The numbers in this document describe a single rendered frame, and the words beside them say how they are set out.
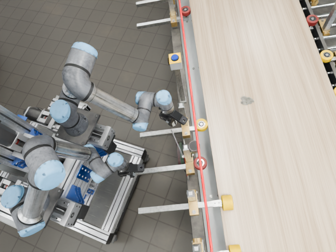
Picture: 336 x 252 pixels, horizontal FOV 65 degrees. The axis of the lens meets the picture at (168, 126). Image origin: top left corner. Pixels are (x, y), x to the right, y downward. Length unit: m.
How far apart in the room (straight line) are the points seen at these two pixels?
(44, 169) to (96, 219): 1.39
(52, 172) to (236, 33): 1.57
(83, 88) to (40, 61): 2.60
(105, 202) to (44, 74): 1.87
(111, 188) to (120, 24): 2.13
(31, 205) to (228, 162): 1.05
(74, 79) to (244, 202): 1.09
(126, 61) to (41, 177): 2.34
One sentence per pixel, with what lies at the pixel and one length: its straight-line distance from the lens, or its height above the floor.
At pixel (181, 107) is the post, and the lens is 1.52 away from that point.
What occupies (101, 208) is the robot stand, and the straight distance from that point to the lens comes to 2.45.
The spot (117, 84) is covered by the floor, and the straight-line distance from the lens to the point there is 3.10.
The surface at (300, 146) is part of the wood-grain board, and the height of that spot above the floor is 0.90.
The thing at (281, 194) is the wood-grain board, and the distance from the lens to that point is 1.63.
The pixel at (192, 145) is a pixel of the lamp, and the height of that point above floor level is 1.11.
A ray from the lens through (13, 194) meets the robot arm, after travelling 1.54.
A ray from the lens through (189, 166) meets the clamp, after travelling 1.65.
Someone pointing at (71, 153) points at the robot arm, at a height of 1.32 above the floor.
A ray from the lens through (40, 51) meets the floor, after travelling 3.89.
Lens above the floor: 2.46
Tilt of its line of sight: 65 degrees down
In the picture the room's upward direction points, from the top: 21 degrees counter-clockwise
